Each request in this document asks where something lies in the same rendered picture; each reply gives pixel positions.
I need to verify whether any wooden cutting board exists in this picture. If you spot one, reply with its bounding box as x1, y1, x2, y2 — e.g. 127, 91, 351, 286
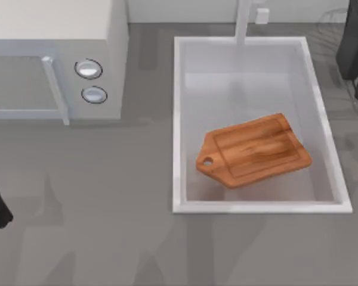
195, 112, 313, 189

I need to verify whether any white sink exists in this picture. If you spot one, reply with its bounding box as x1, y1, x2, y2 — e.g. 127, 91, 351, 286
172, 36, 354, 214

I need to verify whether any small microwave knob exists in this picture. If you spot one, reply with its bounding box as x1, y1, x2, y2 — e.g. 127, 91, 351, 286
81, 85, 109, 105

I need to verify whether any large microwave knob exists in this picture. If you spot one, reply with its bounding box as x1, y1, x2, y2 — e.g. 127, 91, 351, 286
74, 58, 104, 80

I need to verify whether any tall white tap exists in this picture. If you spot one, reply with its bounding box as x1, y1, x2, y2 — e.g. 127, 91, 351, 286
234, 0, 265, 46

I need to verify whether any pale microwave oven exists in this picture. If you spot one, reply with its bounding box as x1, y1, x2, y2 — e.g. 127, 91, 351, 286
0, 0, 131, 126

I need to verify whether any microwave door handle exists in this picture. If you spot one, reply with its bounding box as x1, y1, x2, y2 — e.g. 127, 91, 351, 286
41, 55, 70, 126

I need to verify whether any white wall socket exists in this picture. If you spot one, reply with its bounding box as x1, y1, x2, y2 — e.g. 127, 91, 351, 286
255, 8, 270, 25

